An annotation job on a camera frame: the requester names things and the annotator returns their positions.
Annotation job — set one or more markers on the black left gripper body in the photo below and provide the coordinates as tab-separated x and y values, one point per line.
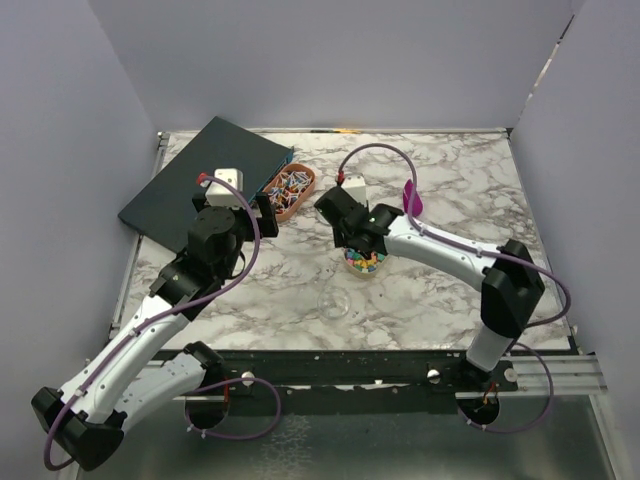
245	232

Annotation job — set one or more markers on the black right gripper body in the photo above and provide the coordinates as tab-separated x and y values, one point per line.
342	240

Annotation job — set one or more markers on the beige tray of star candies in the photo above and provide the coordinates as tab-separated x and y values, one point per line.
363	265

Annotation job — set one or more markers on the pink tray of lollipops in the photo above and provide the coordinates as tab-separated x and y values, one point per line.
289	189

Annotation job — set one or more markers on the purple plastic scoop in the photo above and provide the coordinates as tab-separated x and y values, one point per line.
411	200

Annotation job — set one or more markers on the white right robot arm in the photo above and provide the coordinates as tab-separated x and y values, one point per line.
505	276

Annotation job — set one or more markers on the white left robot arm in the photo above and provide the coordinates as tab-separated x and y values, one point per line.
87	418

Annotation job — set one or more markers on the clear plastic jar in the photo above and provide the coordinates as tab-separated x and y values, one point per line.
334	303

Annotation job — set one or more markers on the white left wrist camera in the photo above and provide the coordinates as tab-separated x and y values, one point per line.
225	192

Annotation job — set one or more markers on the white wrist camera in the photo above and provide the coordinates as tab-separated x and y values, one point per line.
225	192
355	186

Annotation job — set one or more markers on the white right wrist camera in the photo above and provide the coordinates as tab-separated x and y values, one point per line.
355	186

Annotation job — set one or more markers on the black mounting rail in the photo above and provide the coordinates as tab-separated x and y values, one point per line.
342	382

